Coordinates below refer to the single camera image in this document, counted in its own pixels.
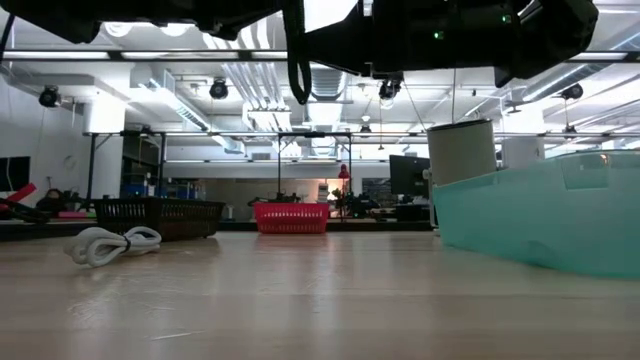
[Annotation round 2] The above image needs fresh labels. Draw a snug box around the white cable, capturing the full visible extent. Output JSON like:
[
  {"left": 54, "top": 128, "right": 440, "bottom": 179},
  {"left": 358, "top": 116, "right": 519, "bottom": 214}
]
[{"left": 63, "top": 225, "right": 163, "bottom": 269}]

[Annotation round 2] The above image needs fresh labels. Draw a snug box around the red plastic bin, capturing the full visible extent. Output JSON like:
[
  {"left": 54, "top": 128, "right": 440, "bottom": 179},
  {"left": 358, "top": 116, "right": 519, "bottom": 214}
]
[{"left": 253, "top": 201, "right": 331, "bottom": 235}]

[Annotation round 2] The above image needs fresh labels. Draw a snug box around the black ceiling spotlight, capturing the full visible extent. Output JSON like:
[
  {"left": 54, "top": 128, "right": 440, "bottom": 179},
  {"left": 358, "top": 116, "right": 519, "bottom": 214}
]
[
  {"left": 560, "top": 82, "right": 585, "bottom": 102},
  {"left": 377, "top": 78, "right": 404, "bottom": 102},
  {"left": 209, "top": 78, "right": 230, "bottom": 101},
  {"left": 38, "top": 85, "right": 62, "bottom": 109}
]

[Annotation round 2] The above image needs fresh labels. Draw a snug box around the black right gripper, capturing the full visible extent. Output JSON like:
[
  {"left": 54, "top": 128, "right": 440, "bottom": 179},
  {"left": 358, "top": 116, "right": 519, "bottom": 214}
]
[{"left": 305, "top": 0, "right": 502, "bottom": 82}]

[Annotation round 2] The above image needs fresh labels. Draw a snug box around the black metal rack frame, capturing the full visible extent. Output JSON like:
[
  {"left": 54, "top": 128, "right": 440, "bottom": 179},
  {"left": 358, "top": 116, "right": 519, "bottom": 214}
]
[
  {"left": 82, "top": 130, "right": 169, "bottom": 202},
  {"left": 276, "top": 130, "right": 354, "bottom": 222}
]

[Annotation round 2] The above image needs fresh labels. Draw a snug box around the blue storage box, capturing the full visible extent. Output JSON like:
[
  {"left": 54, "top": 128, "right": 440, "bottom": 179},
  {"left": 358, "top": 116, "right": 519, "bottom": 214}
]
[{"left": 119, "top": 183, "right": 152, "bottom": 199}]

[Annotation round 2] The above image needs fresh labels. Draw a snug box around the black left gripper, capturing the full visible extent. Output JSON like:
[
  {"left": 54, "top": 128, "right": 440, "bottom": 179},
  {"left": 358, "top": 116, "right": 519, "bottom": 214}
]
[{"left": 194, "top": 0, "right": 284, "bottom": 42}]

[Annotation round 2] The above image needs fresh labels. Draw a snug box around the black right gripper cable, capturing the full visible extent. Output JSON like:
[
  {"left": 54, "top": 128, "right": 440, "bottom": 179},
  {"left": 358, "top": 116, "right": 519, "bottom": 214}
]
[{"left": 281, "top": 0, "right": 314, "bottom": 107}]

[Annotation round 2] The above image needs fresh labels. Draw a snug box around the teal translucent plastic bin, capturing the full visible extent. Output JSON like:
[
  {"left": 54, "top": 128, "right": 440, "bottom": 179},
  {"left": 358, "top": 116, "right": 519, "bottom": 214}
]
[{"left": 432, "top": 149, "right": 640, "bottom": 281}]

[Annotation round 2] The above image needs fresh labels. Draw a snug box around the black horizontal crossbar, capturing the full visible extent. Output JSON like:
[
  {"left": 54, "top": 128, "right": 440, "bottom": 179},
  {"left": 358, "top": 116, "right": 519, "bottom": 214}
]
[{"left": 0, "top": 49, "right": 640, "bottom": 64}]

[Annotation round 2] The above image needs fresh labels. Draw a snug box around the red bar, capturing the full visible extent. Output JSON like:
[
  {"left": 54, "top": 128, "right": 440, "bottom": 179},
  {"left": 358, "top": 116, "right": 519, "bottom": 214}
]
[{"left": 0, "top": 182, "right": 39, "bottom": 204}]

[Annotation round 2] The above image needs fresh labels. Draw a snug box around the black aluminium table frame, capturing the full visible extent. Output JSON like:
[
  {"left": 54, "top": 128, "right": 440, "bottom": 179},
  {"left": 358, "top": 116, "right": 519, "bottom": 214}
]
[{"left": 0, "top": 219, "right": 435, "bottom": 236}]

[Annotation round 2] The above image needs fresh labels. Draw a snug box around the black background equipment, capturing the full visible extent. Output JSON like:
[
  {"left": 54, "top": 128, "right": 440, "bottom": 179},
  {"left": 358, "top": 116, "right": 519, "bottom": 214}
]
[{"left": 329, "top": 188, "right": 384, "bottom": 221}]

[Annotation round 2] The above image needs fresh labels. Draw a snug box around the black computer monitor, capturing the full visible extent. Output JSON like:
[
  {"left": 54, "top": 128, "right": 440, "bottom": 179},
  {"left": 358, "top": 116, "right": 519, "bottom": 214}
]
[{"left": 389, "top": 154, "right": 432, "bottom": 200}]

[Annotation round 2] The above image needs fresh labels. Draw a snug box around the dark wall screen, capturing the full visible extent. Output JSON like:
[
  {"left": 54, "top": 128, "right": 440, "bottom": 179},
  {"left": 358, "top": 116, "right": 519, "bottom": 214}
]
[{"left": 0, "top": 155, "right": 32, "bottom": 194}]

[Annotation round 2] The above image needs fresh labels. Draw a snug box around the black slotted plastic basket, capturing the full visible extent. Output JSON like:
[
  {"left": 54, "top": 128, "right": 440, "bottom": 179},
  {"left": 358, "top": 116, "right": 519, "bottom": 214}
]
[{"left": 93, "top": 196, "right": 227, "bottom": 242}]

